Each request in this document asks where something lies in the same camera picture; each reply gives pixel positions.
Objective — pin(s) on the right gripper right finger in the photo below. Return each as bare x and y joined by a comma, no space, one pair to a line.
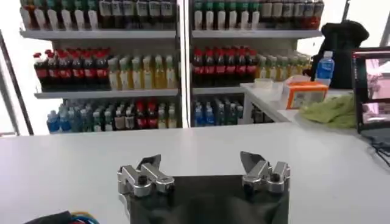
265,178

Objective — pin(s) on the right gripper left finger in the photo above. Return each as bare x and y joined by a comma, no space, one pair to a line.
146,178

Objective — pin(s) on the white desk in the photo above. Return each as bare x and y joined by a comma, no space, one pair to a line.
268,102

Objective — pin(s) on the orange and white carton box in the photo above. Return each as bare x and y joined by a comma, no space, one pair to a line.
304,94

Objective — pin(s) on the green cloth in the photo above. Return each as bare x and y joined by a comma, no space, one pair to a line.
332,112

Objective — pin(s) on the clear plastic container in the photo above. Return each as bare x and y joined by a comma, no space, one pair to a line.
264,82

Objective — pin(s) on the shelf rack with drink bottles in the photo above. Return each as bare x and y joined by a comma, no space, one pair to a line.
103,67
240,61

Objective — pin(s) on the blue water bottle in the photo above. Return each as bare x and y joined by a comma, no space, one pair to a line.
325,68

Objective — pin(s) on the black computer monitor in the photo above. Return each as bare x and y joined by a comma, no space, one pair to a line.
373,88

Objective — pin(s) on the black bag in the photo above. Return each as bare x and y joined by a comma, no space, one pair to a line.
342,51

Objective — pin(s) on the thick grey window post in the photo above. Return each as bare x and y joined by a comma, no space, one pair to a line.
7,106

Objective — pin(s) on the thin dark window post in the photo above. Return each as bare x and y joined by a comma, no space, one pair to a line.
15,85

